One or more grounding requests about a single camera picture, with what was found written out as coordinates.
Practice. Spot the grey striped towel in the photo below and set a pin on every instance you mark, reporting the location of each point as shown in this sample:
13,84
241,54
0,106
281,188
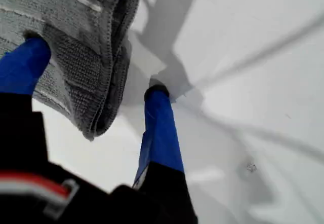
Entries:
81,64

